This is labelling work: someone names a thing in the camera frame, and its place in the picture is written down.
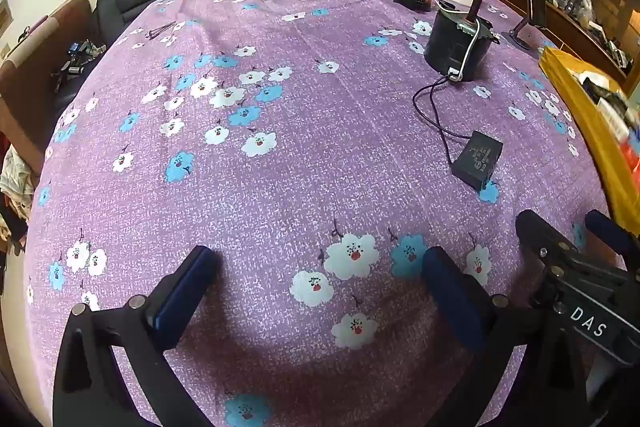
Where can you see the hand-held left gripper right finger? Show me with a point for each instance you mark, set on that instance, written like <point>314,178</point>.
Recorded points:
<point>450,297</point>

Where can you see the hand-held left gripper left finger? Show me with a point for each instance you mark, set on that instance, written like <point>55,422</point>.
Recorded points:
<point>187,292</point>

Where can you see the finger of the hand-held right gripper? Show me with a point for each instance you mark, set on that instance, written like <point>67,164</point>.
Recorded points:
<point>607,232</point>
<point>542,234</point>

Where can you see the yellow plastic bag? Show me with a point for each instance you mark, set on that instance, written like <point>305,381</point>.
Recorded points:
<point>595,127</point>

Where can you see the black capacitor box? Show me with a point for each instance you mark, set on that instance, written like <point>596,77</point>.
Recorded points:
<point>477,159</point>

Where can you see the purple floral tablecloth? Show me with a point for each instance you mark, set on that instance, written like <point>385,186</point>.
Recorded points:
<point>300,157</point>

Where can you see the pile of clothes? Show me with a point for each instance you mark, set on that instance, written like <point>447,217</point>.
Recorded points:
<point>15,187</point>

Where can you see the black electric motor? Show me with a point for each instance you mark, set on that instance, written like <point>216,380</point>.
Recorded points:
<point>450,42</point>

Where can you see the pile of small tools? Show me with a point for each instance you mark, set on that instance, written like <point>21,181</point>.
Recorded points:
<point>77,57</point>

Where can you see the black metal tweezers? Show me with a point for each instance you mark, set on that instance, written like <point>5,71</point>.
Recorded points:
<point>160,31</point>

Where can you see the brown armchair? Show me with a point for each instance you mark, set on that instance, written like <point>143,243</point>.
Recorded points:
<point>35,72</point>

